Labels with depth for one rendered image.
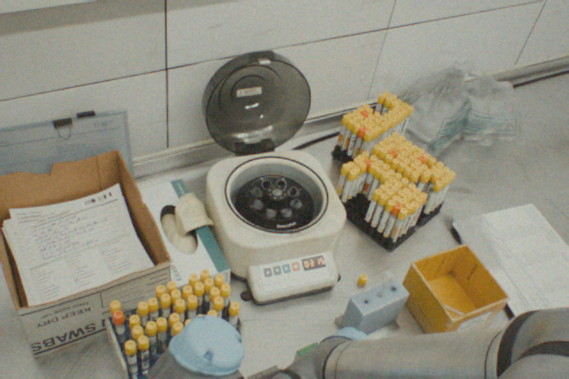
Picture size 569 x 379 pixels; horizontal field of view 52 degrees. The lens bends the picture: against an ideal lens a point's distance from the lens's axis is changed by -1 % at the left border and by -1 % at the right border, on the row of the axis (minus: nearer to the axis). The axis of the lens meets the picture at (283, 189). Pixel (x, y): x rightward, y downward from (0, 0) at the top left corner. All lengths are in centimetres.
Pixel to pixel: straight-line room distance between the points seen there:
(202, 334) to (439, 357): 27
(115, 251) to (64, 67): 33
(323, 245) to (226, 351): 48
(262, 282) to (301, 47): 50
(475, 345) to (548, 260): 88
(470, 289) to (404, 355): 66
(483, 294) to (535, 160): 53
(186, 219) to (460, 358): 70
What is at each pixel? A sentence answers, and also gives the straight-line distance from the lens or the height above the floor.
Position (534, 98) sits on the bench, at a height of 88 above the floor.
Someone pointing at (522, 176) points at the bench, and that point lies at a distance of 154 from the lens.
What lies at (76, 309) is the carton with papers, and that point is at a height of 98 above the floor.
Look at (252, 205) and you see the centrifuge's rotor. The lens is 111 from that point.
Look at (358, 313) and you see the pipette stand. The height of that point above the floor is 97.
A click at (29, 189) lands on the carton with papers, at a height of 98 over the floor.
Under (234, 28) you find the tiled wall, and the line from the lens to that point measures 116.
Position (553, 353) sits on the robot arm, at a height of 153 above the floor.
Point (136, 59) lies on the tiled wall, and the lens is 112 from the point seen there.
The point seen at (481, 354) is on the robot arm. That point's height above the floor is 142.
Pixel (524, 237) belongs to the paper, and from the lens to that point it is 138.
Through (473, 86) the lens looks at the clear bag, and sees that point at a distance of 158.
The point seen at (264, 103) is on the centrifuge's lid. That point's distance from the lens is 123.
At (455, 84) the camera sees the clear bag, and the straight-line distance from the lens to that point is 146.
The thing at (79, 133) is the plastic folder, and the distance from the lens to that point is 114.
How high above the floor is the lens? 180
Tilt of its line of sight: 46 degrees down
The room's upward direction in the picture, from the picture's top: 11 degrees clockwise
